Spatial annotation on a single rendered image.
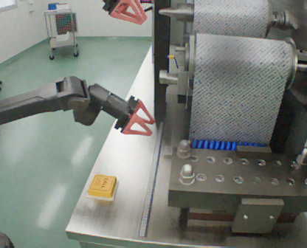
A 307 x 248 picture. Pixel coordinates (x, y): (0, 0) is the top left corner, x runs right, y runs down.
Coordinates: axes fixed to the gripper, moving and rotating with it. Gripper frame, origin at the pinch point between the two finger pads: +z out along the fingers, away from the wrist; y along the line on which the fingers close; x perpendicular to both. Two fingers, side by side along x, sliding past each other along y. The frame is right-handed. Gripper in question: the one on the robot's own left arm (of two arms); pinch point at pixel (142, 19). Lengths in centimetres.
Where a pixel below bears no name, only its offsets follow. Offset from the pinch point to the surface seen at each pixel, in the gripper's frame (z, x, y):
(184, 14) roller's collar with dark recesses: 9.1, 6.4, -20.9
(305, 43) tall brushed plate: 38.3, 26.2, -4.9
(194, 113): 26.1, -8.1, 6.9
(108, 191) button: 21.7, -37.2, 19.3
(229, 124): 35.4, -4.0, 6.9
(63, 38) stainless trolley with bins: -120, -224, -424
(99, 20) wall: -98, -185, -551
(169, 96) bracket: 19.8, -11.8, -0.4
